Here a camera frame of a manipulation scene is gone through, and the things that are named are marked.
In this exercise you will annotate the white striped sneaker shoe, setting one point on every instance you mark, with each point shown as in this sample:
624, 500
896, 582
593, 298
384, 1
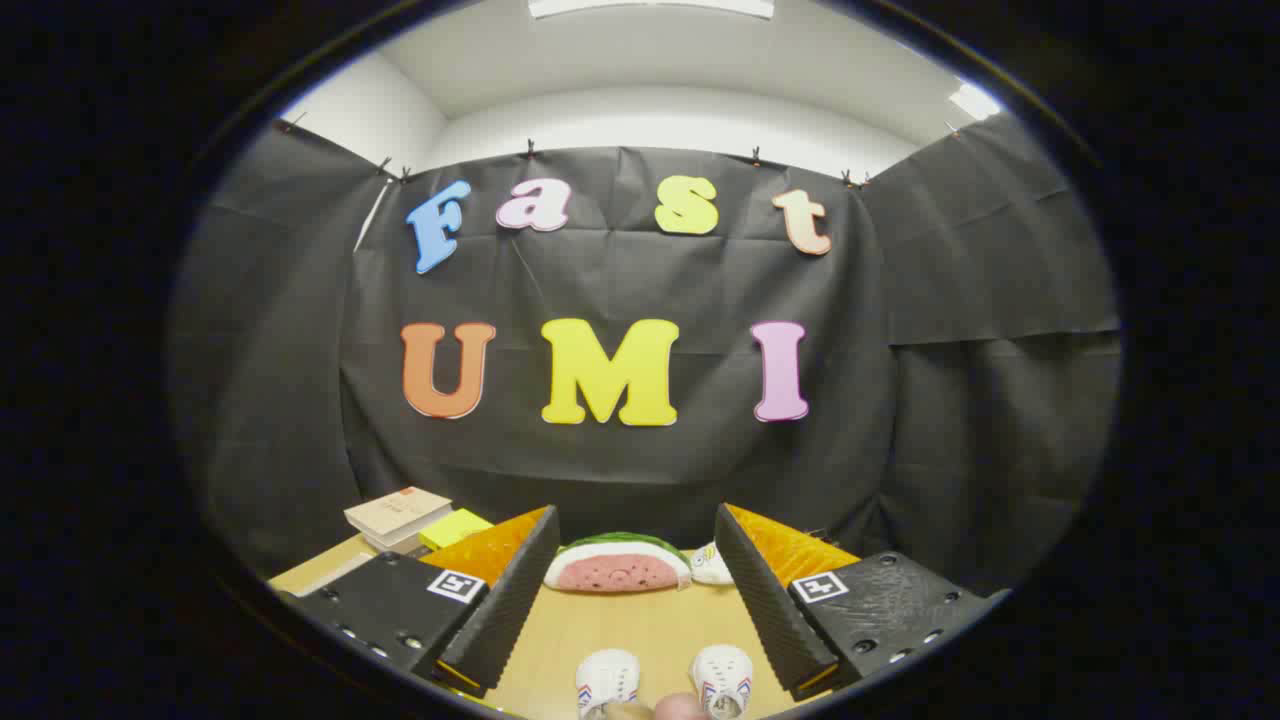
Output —
607, 675
722, 672

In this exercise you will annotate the white plush toy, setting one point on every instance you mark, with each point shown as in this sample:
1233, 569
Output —
708, 565

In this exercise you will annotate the yellow box with red label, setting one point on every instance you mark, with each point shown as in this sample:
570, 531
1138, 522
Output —
455, 527

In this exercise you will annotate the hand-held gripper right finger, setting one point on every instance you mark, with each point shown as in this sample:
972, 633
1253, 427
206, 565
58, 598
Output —
765, 610

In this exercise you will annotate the watermelon slice plush toy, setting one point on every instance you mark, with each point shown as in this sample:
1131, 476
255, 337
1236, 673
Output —
615, 572

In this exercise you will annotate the small ceiling light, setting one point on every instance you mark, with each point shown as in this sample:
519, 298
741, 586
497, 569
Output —
975, 101

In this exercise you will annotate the long ceiling light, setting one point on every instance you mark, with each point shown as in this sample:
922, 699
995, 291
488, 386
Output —
650, 7

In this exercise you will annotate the white book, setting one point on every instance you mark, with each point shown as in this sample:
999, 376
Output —
400, 543

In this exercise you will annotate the beige book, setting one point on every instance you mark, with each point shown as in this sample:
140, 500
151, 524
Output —
395, 512

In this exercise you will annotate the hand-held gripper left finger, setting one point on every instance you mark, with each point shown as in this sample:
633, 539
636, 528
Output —
510, 610

